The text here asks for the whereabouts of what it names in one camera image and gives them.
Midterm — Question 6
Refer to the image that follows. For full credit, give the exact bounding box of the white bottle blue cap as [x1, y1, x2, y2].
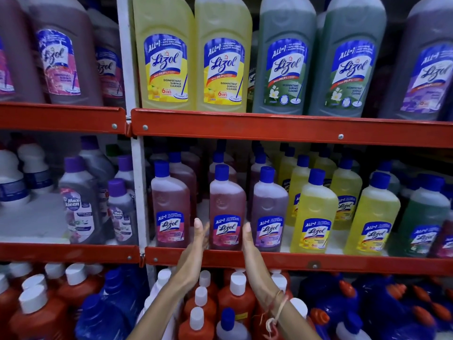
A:
[336, 311, 373, 340]

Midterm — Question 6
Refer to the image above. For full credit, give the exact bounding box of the lavender cleaner bottle blue cap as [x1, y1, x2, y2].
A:
[250, 166, 289, 252]

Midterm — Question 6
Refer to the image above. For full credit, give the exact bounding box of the large purple cleaner bottle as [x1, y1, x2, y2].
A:
[378, 0, 453, 121]

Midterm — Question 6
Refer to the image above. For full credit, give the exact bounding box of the grey bottle purple cap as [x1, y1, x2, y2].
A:
[78, 135, 116, 195]
[58, 156, 105, 245]
[115, 155, 136, 196]
[107, 178, 139, 246]

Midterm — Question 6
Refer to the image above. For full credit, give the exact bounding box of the white bottle blue label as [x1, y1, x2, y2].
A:
[0, 149, 31, 210]
[18, 143, 54, 195]

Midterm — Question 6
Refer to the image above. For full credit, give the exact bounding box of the red shelf rail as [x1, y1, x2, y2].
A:
[130, 108, 453, 149]
[0, 102, 127, 135]
[145, 246, 453, 277]
[0, 242, 141, 264]

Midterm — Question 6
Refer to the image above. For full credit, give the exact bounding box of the red thread wrist bracelet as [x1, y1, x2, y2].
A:
[260, 290, 289, 339]

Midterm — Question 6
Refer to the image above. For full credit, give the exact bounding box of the white shelf upright post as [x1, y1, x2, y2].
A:
[116, 0, 158, 291]

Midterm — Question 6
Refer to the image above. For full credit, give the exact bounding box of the large yellow cleaner bottle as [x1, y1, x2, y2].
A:
[132, 0, 196, 112]
[194, 0, 253, 114]

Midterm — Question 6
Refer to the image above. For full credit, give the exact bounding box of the pale grey bottle blue cap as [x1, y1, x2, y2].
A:
[216, 307, 252, 340]

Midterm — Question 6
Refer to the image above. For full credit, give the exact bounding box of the person's right hand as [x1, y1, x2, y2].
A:
[242, 222, 282, 302]

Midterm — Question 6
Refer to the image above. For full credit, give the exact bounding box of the person's left hand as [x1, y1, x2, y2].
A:
[176, 218, 210, 291]

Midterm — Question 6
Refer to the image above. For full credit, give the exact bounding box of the group of orange white-capped bottles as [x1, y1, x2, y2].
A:
[0, 262, 107, 340]
[178, 268, 309, 340]

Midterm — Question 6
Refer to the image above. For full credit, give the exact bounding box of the white shelf board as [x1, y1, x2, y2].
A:
[0, 192, 71, 244]

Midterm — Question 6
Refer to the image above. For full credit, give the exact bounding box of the row of yellow cleaner bottles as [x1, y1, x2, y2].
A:
[273, 142, 401, 257]

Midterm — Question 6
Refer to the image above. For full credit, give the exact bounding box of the person's right forearm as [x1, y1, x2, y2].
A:
[264, 295, 323, 340]

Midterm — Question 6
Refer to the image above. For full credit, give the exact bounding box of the row of pink cleaner bottles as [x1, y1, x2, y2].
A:
[147, 140, 256, 250]

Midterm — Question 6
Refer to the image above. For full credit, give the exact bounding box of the pink cleaner bottle blue cap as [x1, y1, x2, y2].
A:
[210, 164, 247, 251]

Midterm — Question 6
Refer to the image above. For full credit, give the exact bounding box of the large pink cleaner bottle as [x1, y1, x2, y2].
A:
[0, 0, 45, 103]
[28, 0, 104, 106]
[87, 7, 126, 109]

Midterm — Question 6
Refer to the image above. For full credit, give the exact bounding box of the large green cleaner bottle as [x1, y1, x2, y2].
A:
[308, 0, 387, 118]
[252, 0, 317, 115]

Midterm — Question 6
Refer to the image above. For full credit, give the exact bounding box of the group of blue orange-capped bottles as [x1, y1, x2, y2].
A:
[298, 272, 453, 340]

